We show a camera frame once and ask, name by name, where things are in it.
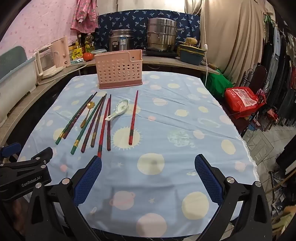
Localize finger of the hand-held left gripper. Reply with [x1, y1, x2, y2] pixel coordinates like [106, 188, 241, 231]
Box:
[22, 147, 54, 168]
[0, 142, 22, 160]

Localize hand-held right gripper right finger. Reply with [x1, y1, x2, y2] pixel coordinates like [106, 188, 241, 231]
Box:
[194, 154, 273, 241]

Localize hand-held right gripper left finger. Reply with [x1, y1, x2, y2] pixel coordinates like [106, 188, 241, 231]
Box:
[25, 155, 103, 241]

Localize pink perforated utensil holder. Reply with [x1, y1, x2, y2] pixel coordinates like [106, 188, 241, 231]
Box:
[94, 49, 144, 90]

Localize purple chopstick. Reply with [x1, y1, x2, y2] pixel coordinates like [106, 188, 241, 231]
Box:
[81, 93, 107, 153]

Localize brown chopstick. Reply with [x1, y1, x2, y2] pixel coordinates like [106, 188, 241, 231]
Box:
[90, 97, 106, 148]

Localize pale blue plastic tub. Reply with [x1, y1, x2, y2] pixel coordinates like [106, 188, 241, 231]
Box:
[0, 46, 37, 126]

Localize gold metal spoon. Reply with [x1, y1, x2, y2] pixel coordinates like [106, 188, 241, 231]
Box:
[80, 101, 96, 128]

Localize blue planet print tablecloth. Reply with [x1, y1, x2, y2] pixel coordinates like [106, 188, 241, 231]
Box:
[17, 71, 258, 238]

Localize white ceramic spoon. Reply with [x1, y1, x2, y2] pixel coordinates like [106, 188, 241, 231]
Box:
[105, 99, 130, 121]

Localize red printed bag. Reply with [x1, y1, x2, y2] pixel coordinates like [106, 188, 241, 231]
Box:
[224, 87, 266, 118]

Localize green plastic bag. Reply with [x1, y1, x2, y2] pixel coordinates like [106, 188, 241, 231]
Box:
[205, 69, 233, 93]

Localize pink electric glass kettle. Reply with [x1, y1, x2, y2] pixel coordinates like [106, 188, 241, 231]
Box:
[34, 36, 72, 80]

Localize yellow seasoning packet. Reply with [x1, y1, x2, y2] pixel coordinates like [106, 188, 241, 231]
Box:
[69, 45, 84, 61]

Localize dark metal chair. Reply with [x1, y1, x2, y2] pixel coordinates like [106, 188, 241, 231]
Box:
[225, 65, 273, 137]

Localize dark blue plastic basin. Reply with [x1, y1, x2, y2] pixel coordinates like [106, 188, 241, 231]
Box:
[179, 50, 205, 66]

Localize pink dotted curtain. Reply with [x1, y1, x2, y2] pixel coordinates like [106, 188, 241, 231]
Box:
[0, 0, 80, 61]

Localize black induction cooker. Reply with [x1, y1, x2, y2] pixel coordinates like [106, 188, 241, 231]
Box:
[142, 49, 179, 58]

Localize yellow plastic basin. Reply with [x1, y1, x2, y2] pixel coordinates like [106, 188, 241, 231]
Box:
[179, 43, 206, 52]

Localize steel rice cooker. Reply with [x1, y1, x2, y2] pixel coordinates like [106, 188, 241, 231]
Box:
[109, 29, 134, 52]

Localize pink patterned garment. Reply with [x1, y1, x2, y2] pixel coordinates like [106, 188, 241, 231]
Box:
[70, 0, 99, 33]

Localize beige curtain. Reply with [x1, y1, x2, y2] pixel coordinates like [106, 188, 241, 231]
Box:
[185, 0, 269, 87]

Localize steel steamer pot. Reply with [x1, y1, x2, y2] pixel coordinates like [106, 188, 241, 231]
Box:
[146, 18, 184, 52]

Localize navy leaf print cloth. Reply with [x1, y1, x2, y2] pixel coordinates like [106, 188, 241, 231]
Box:
[94, 10, 201, 50]

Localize white cable with switch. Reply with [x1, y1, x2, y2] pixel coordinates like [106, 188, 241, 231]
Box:
[201, 9, 210, 86]

